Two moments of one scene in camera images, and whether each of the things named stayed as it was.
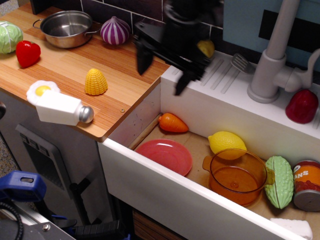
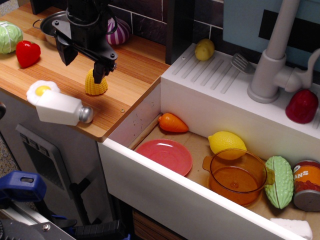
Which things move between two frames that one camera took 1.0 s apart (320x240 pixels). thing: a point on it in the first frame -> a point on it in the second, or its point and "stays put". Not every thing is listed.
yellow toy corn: [95, 82] stays put
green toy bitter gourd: [280, 193] stays put
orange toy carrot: [169, 122] stays put
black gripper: [177, 45] -> [91, 40]
